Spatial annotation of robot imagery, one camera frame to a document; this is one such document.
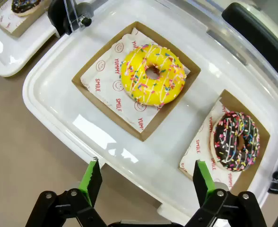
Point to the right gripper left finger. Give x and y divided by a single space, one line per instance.
91 179

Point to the plain chocolate glazed donut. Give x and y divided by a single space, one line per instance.
25 7

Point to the yellow sprinkled donut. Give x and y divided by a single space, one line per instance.
139 89
91 71

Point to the dark sprinkled donut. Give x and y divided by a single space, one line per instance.
259 170

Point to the white display tray base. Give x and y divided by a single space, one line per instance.
58 94
9 54

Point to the white printed paper liner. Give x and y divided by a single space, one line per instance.
195 160
106 80
6 19

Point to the chocolate donut with coloured sprinkles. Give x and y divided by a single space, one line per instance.
224 151

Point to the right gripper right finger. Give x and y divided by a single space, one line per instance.
201 179

